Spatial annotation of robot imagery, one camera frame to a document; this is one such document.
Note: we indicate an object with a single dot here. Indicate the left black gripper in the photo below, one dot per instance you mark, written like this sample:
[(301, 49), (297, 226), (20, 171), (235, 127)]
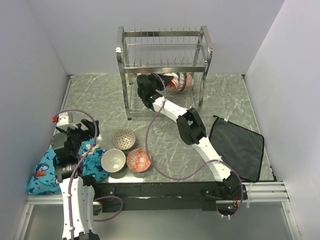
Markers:
[(87, 134)]

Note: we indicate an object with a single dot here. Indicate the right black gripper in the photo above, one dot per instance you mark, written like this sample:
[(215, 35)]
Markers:
[(152, 76)]

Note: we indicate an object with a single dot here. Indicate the orange floral pattern bowl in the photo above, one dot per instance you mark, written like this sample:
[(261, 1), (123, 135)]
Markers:
[(174, 84)]

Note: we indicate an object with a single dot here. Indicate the steel two-tier dish rack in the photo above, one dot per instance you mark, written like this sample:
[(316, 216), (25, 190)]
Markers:
[(162, 51)]

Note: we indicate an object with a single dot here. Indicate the blue triangle pattern bowl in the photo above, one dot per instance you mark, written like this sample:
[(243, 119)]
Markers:
[(182, 81)]

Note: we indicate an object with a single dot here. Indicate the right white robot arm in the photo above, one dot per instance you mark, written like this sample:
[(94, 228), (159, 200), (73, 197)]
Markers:
[(192, 132)]

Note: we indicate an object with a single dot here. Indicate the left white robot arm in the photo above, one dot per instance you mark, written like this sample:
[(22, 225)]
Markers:
[(78, 191)]

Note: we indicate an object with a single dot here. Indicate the blue shark print cloth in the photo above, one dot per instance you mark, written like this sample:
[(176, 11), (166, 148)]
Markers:
[(43, 180)]

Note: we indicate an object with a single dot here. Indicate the plain white grey bowl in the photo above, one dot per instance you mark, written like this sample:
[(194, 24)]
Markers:
[(113, 160)]

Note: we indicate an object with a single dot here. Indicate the brown floral pattern bowl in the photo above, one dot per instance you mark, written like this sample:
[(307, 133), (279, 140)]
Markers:
[(124, 139)]

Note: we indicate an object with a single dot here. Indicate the red geometric pattern bowl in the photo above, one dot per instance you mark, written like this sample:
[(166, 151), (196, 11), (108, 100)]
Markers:
[(137, 160)]

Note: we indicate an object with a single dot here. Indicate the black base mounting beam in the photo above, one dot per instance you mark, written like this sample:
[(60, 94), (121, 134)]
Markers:
[(145, 196)]

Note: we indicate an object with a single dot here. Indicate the black microfibre cloth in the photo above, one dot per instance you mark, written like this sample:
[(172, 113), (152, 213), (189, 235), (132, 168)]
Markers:
[(242, 149)]

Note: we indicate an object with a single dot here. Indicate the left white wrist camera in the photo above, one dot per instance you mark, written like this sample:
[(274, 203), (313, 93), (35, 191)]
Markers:
[(64, 120)]

